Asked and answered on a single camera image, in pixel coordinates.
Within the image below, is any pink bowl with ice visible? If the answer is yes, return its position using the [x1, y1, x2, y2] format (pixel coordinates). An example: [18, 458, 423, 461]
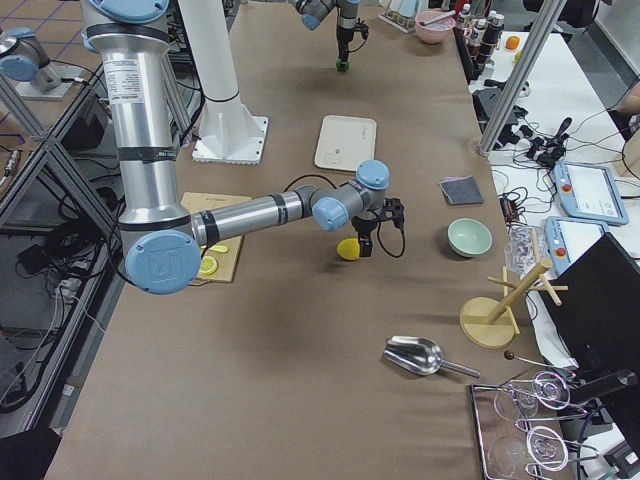
[415, 10, 455, 45]

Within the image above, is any beige plastic tray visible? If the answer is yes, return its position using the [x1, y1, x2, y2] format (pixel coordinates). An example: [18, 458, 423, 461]
[314, 115, 377, 172]

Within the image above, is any metal scoop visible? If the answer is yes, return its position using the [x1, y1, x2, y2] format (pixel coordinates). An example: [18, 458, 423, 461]
[383, 335, 481, 379]

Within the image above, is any green lime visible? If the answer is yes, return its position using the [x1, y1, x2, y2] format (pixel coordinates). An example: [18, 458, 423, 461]
[336, 59, 350, 73]

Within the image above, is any blue teach pendant upper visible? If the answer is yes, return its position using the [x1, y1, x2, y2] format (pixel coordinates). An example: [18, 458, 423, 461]
[553, 161, 629, 226]

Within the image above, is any yellow whole lemon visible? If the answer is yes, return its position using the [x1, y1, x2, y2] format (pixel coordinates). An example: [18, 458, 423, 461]
[336, 237, 360, 261]

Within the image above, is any wooden mug tree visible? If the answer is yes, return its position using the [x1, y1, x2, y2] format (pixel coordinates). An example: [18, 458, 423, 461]
[459, 226, 568, 348]

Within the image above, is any glass tray with rack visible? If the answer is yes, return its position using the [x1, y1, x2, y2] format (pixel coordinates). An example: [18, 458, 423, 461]
[469, 370, 600, 479]

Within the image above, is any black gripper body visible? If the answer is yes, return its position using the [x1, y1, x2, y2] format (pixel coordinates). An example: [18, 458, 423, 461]
[351, 198, 404, 235]
[336, 17, 369, 48]

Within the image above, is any mint green bowl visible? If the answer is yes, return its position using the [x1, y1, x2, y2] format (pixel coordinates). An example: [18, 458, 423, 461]
[447, 218, 493, 258]

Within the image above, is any black monitor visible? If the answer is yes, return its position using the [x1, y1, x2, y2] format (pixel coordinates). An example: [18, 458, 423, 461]
[547, 233, 639, 374]

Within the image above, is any aluminium frame post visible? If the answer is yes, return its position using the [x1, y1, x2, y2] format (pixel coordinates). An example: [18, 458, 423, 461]
[478, 0, 566, 157]

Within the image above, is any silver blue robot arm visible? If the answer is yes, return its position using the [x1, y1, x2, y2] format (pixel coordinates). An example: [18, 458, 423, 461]
[81, 1, 404, 295]
[293, 0, 369, 72]

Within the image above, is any lemon slice left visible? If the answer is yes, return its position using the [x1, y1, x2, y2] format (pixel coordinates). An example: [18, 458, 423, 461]
[206, 244, 230, 254]

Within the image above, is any orange fruit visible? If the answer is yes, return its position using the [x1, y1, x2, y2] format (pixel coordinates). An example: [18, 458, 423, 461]
[505, 35, 520, 51]

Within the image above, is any blue teach pendant lower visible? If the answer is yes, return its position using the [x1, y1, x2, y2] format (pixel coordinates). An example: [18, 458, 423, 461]
[544, 216, 609, 276]

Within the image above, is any wooden cutting board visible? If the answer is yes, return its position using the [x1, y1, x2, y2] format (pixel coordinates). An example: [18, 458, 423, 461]
[181, 192, 250, 286]

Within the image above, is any grey folded cloth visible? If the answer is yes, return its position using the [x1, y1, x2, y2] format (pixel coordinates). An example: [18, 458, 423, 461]
[439, 176, 484, 206]

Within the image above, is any blue teach pendant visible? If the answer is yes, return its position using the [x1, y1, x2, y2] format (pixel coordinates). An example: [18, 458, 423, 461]
[544, 216, 609, 276]
[553, 161, 629, 226]

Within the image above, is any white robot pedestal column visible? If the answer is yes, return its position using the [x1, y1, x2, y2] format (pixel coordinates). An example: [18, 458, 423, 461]
[178, 0, 269, 165]

